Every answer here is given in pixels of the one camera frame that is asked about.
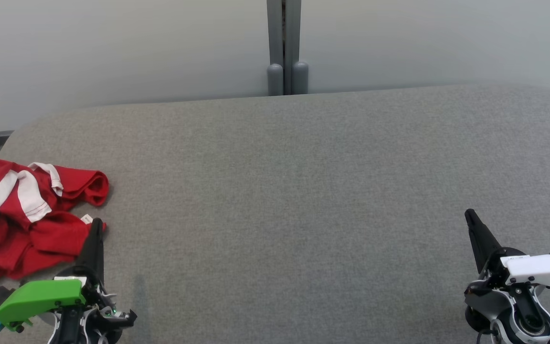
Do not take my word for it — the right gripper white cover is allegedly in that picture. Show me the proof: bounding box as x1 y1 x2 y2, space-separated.
464 208 550 290

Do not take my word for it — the red garment white striped trim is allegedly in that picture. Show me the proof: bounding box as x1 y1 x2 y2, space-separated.
0 159 110 247

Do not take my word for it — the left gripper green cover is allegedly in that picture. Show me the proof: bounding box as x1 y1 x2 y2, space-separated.
0 218 138 333

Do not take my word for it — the grey partition post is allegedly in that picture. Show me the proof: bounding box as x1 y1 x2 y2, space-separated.
266 0 285 96
285 0 309 95

